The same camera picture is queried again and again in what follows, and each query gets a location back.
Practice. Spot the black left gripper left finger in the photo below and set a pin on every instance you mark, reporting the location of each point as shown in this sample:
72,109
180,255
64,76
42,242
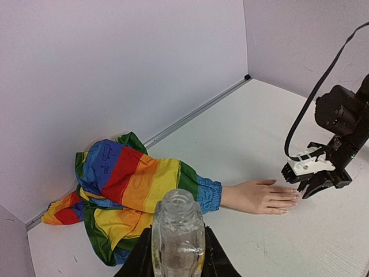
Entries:
139,261

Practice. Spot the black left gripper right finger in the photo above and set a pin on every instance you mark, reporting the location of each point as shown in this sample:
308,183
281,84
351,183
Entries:
216,262

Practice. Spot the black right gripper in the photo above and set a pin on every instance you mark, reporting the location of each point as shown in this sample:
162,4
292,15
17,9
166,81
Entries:
342,150

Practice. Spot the clear nail polish bottle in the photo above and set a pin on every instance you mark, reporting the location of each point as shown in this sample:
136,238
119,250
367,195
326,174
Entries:
178,236

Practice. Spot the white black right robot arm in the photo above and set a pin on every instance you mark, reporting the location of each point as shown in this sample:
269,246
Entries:
345,114

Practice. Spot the mannequin hand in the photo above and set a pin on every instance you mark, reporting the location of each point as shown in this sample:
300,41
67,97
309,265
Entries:
262,197

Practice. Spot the rainbow striped cloth sleeve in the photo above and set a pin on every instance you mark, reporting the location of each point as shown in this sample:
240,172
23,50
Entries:
119,185

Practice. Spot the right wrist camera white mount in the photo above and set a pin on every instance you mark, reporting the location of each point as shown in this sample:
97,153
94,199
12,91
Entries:
307,163

